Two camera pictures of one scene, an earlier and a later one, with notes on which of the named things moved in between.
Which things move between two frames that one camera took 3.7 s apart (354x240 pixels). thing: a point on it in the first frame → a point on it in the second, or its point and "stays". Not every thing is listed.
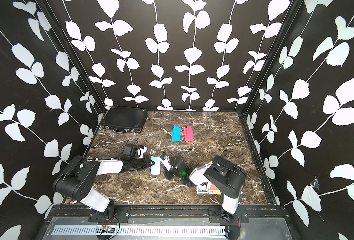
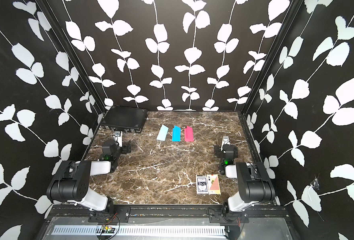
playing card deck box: x=202 y=188 stays
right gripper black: x=167 y=173 → x=217 y=150
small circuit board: x=107 y=229 stays
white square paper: x=155 y=169 → x=162 y=133
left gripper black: x=145 y=159 → x=124 y=150
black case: x=125 y=119 stays
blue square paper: x=176 y=134 stays
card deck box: x=213 y=190 stays
